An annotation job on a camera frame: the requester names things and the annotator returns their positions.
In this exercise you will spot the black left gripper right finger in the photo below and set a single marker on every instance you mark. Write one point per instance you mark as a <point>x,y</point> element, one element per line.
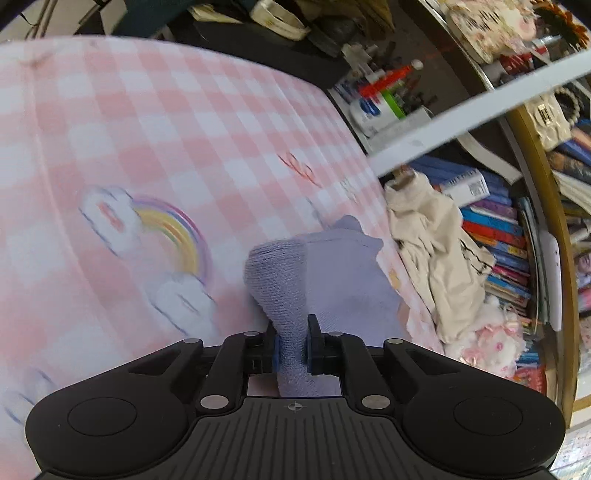
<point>356,365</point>

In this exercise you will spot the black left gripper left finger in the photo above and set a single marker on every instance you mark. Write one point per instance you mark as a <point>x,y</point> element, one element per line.
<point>227,368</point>

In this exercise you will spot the purple and brown knit sweater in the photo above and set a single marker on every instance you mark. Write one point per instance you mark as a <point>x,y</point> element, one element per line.
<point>334,275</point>

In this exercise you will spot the cream crumpled garment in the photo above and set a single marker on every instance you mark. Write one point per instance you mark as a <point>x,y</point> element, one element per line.
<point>446,266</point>

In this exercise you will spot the white pink plush bunny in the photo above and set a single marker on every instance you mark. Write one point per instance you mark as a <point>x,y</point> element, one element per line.
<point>493,343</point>

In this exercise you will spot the pink checkered cartoon mat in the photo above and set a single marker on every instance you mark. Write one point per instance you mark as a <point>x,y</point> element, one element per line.
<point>136,176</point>

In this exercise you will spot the white book box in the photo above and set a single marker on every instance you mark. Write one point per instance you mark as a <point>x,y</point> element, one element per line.
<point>466,188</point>

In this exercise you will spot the row of colourful books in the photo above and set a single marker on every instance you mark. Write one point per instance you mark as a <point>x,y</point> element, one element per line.
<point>507,227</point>

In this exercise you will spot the white blue pen jar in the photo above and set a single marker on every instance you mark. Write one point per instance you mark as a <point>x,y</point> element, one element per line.
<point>374,114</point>

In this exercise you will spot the red bottle white cap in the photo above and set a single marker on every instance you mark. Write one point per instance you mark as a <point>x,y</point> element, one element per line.
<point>391,78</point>

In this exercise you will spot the white bookshelf frame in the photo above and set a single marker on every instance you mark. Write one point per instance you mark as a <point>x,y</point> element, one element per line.
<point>477,111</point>

